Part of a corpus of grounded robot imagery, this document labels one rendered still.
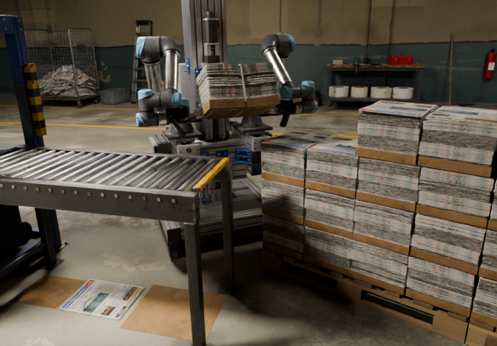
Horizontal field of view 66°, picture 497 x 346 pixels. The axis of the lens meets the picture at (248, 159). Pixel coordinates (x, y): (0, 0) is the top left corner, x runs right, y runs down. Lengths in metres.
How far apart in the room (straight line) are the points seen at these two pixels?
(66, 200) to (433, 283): 1.74
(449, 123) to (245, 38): 7.41
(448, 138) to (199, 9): 1.70
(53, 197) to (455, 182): 1.77
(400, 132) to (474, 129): 0.30
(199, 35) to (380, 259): 1.76
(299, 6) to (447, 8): 2.86
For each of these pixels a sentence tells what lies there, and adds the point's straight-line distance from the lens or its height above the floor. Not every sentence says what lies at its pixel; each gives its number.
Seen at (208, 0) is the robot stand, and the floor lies 1.64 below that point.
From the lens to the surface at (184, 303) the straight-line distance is 2.31.
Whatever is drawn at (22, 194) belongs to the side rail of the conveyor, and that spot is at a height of 0.74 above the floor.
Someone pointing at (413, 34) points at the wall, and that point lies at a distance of 8.77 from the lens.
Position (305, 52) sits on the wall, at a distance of 8.72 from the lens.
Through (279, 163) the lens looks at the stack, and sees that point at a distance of 2.20.
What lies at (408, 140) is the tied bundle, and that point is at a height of 0.95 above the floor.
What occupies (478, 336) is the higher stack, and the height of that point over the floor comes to 0.07.
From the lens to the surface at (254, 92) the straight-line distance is 2.03.
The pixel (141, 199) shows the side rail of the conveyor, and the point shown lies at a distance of 1.67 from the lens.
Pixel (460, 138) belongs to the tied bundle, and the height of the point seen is 0.98.
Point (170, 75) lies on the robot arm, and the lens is 2.14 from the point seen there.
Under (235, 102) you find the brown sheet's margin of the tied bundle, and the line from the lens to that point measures 1.98.
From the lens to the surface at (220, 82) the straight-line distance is 1.98.
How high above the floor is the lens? 1.39
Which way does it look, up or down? 17 degrees down
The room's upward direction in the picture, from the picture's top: 1 degrees counter-clockwise
